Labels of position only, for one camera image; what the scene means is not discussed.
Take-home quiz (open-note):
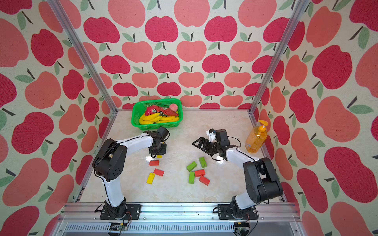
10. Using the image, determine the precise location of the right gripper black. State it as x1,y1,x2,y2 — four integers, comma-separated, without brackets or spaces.
194,137,220,155

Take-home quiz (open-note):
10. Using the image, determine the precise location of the red block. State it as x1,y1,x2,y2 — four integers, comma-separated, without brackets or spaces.
199,176,210,186
149,160,159,166
195,169,206,178
153,169,164,177

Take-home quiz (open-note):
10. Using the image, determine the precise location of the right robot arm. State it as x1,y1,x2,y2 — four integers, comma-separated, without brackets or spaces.
192,129,283,217

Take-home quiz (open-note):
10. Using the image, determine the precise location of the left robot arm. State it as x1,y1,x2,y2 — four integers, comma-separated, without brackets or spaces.
92,126,169,218

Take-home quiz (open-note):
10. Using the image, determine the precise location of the green block right upper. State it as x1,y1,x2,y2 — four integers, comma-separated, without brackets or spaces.
199,157,207,169

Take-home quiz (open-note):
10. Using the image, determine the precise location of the green block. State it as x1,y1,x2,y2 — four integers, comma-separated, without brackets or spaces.
186,161,197,172
188,172,195,184
199,157,207,169

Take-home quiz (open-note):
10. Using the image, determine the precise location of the green block left upper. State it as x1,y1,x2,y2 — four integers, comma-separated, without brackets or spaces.
186,161,197,172

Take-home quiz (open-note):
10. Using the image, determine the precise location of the yellow banana bunch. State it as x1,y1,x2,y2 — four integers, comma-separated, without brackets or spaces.
139,114,179,125

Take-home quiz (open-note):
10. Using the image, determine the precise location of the green block lower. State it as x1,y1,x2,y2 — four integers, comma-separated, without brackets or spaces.
188,172,195,184

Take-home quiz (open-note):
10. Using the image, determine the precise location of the green plastic basket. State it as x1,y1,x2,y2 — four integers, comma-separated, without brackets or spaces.
131,98,183,130

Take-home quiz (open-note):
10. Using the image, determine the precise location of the red snack bag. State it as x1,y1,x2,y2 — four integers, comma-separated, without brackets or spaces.
145,105,178,117

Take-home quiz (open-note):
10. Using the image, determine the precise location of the pink peach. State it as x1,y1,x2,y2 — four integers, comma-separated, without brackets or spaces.
169,103,178,112

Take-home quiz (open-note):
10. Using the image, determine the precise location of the orange soap dispenser bottle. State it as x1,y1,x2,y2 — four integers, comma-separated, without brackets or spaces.
245,120,269,153

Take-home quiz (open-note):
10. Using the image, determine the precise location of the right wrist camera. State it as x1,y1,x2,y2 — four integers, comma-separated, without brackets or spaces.
206,129,228,142

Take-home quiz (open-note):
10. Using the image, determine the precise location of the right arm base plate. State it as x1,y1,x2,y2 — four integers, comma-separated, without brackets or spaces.
213,204,258,220

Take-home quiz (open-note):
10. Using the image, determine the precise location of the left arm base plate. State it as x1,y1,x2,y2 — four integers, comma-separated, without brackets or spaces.
99,203,142,221

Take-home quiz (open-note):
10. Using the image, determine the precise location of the aluminium front rail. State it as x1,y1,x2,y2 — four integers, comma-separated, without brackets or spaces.
50,202,306,236

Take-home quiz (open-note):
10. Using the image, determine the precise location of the left aluminium post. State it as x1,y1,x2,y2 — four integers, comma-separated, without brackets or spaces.
47,1,118,116

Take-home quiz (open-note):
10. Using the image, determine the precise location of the aluminium post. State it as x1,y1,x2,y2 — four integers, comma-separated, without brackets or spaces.
248,0,310,119
47,1,118,116

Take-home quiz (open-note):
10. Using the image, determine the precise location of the right aluminium post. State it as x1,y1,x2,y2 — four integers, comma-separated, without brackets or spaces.
248,0,310,119

